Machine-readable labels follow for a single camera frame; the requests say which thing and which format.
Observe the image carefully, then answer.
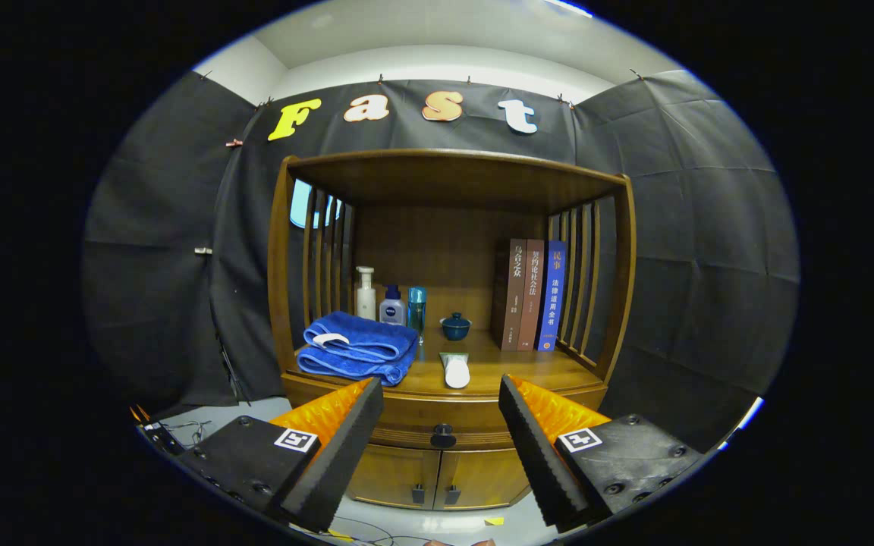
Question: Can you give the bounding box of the white bottle with blue cap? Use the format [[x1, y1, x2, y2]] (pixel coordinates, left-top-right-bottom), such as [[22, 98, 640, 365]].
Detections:
[[379, 285, 407, 327]]

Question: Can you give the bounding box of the small black device with wires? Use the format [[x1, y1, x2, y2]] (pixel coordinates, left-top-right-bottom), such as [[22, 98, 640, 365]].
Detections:
[[137, 421, 184, 456]]

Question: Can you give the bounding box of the dark brown book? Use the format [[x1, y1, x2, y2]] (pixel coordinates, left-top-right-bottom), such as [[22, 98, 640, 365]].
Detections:
[[492, 239, 528, 351]]

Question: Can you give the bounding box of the dark blue lidded teacup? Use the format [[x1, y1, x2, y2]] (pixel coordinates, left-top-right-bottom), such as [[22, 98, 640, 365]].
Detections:
[[440, 312, 473, 341]]

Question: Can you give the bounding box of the folded blue towel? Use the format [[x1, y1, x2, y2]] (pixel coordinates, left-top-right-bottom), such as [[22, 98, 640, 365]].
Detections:
[[297, 311, 419, 387]]

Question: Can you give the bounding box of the wooden countertop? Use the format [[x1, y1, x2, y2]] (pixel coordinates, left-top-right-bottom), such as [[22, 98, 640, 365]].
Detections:
[[283, 328, 608, 403]]

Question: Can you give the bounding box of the thin black floor cable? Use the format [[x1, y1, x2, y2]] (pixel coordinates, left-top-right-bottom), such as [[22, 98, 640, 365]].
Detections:
[[331, 516, 409, 545]]

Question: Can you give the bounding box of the wooden cabinet door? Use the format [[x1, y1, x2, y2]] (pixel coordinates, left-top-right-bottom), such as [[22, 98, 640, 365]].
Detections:
[[346, 444, 442, 510], [433, 447, 533, 510]]

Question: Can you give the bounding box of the clear teal bottle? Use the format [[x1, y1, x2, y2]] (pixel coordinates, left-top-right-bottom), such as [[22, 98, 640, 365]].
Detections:
[[407, 286, 428, 344]]

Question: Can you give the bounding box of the black backdrop cloth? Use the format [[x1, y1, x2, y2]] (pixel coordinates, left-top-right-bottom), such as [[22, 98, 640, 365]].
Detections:
[[80, 70, 800, 452]]

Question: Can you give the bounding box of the white and green tube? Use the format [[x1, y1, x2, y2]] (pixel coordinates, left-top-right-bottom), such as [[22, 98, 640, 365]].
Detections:
[[439, 352, 471, 390]]

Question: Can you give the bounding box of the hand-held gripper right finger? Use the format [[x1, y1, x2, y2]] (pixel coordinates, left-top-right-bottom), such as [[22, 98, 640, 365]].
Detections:
[[498, 375, 705, 532]]

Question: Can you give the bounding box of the blue book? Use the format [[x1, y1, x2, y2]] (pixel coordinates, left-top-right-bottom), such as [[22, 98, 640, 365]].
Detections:
[[536, 240, 568, 352]]

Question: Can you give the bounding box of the white pump bottle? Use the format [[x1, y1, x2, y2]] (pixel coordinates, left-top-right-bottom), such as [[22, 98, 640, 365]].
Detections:
[[355, 266, 377, 322]]

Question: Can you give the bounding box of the brown wooden cabinet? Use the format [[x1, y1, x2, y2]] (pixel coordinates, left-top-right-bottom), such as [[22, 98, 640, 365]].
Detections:
[[267, 149, 637, 511]]

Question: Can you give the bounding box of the wooden drawer with black knob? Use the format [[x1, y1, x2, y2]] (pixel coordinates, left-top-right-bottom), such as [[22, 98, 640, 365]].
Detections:
[[365, 421, 529, 451]]

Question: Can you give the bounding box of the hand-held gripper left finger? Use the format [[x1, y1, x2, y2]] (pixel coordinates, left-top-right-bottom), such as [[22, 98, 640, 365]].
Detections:
[[179, 378, 385, 533]]

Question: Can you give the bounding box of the reddish brown book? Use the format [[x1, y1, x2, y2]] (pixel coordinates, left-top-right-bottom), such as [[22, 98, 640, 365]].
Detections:
[[517, 240, 545, 351]]

